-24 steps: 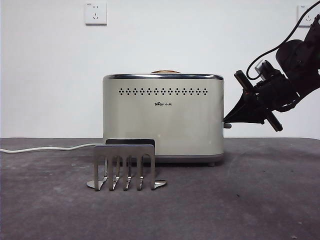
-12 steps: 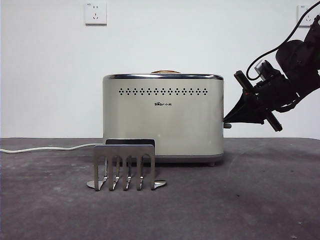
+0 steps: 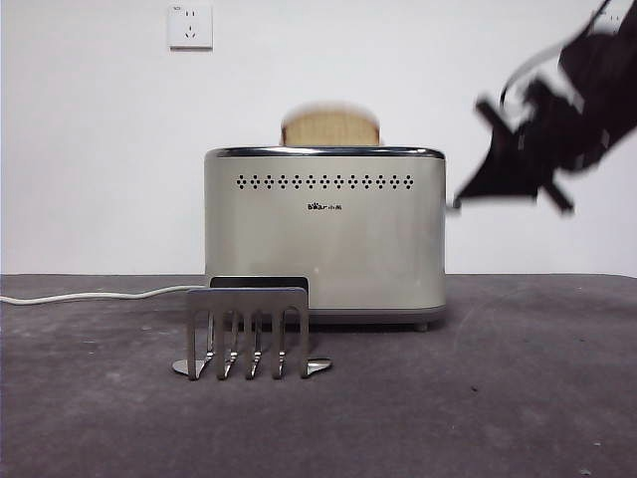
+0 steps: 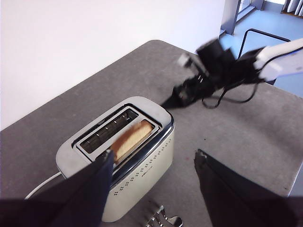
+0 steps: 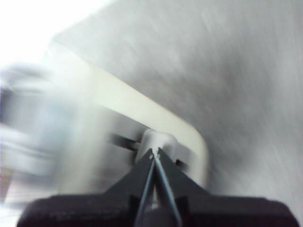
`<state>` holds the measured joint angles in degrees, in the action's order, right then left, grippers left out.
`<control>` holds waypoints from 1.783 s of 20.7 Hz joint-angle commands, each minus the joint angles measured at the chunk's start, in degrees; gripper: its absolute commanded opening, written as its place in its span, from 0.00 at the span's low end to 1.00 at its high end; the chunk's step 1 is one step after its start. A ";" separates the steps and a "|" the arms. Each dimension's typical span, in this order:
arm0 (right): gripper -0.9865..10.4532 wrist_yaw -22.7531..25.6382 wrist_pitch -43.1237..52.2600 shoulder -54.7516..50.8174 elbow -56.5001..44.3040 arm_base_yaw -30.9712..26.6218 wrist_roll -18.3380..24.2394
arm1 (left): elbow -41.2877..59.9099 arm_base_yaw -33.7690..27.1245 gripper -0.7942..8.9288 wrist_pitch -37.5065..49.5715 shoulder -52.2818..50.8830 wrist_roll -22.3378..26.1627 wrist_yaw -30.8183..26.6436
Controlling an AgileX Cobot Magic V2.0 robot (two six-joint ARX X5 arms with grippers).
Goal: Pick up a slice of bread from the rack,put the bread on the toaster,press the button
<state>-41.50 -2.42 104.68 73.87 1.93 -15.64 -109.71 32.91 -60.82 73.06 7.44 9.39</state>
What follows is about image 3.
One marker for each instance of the beige two-slot toaster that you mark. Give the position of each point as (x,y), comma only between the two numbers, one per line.
(348,249)

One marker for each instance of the steel bread rack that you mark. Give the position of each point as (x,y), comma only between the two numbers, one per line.
(249,301)

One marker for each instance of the brown bread slice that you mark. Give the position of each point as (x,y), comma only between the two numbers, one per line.
(331,129)

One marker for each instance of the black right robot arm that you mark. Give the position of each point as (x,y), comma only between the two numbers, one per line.
(604,70)

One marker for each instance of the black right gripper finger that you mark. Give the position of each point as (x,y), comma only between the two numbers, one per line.
(502,171)

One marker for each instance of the white wall socket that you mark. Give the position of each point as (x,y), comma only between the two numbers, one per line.
(617,15)
(190,27)

